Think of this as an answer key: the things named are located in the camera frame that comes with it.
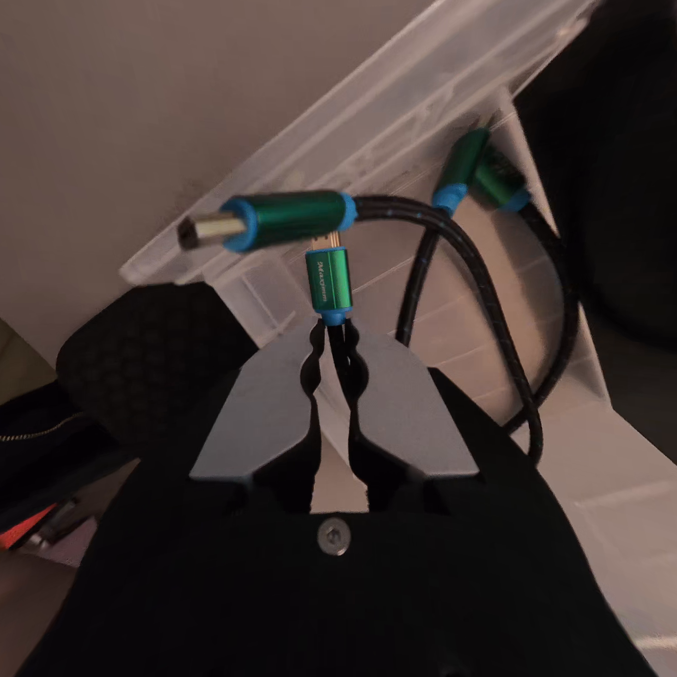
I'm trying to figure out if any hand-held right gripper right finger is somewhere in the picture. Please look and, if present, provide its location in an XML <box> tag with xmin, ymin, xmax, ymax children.
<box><xmin>346</xmin><ymin>323</ymin><xmax>478</xmax><ymax>511</ymax></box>

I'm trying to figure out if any black cabinet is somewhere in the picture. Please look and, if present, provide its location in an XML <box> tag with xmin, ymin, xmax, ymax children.
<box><xmin>516</xmin><ymin>0</ymin><xmax>677</xmax><ymax>350</ymax></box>

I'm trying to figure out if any black zippered bag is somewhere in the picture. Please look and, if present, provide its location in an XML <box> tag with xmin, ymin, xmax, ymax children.
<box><xmin>0</xmin><ymin>381</ymin><xmax>138</xmax><ymax>535</ymax></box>

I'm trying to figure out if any black mesh office chair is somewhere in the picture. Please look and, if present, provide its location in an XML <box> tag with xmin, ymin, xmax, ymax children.
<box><xmin>55</xmin><ymin>283</ymin><xmax>260</xmax><ymax>461</ymax></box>

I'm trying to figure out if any orange object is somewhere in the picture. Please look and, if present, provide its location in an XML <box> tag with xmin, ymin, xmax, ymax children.
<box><xmin>0</xmin><ymin>502</ymin><xmax>59</xmax><ymax>551</ymax></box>

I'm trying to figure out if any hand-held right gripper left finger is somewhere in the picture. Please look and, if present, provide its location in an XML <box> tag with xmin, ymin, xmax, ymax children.
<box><xmin>189</xmin><ymin>319</ymin><xmax>324</xmax><ymax>511</ymax></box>

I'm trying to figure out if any clear plastic organizer box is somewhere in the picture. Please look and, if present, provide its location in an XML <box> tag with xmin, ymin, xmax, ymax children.
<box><xmin>119</xmin><ymin>0</ymin><xmax>677</xmax><ymax>677</ymax></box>

